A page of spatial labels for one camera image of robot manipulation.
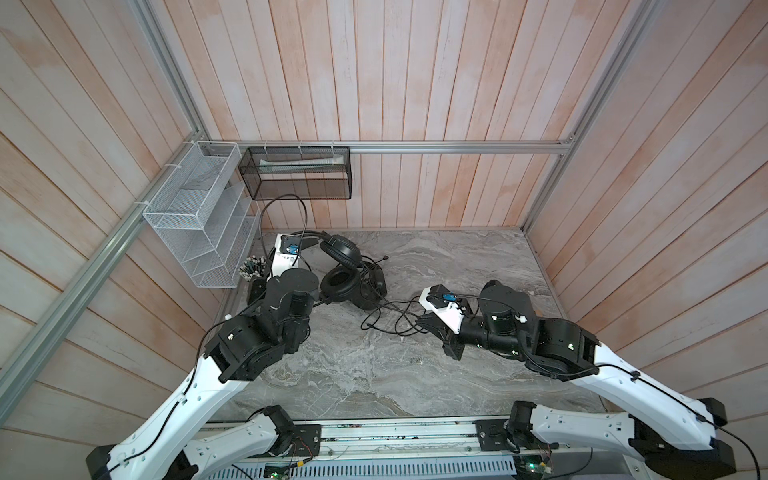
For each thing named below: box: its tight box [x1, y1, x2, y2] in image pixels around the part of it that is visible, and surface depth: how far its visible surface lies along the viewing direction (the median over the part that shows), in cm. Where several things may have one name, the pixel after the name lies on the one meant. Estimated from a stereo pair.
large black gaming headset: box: [348, 256, 389, 311], surface depth 96 cm
